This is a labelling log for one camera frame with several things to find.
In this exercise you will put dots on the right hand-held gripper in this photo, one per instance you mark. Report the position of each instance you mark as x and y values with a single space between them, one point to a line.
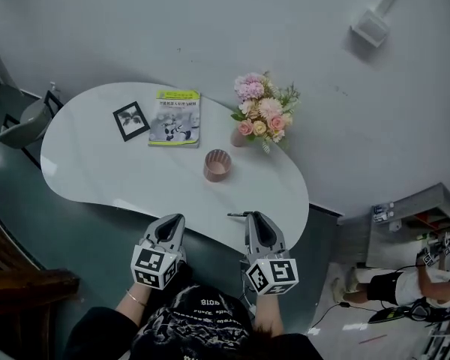
281 272

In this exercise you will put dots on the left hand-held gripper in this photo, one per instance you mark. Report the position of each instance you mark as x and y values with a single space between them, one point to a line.
148 261

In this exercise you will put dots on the black pen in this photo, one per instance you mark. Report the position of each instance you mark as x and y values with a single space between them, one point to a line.
240 214

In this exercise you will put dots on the pink cup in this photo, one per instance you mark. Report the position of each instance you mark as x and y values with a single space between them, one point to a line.
215 174

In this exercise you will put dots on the person's right forearm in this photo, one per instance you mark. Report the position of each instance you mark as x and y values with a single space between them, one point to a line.
268 313

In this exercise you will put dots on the person's left forearm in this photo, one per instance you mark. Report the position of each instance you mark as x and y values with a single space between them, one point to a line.
133 302

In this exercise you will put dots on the pink vase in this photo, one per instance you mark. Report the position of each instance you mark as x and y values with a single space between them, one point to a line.
237 139

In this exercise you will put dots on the person's black printed shirt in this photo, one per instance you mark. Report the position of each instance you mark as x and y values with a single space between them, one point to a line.
195 328

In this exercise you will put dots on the green and grey book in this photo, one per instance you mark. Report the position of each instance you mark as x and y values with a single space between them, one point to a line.
176 122

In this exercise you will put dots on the pink flower bouquet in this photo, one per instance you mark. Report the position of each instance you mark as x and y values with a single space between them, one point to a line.
264 114

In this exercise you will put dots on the grey shelf cabinet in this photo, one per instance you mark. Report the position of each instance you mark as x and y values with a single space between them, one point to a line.
408 216

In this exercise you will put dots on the thin pink stick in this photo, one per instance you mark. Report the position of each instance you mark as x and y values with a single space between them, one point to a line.
372 339

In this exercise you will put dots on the wooden chair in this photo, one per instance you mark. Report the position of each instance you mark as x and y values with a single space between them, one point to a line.
18 294

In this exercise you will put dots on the grey chair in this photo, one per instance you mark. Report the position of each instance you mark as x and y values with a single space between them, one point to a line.
26 126

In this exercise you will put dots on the black picture frame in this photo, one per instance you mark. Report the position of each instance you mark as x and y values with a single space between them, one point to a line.
131 121

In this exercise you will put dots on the white wall junction box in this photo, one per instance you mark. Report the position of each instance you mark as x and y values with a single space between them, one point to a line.
369 28

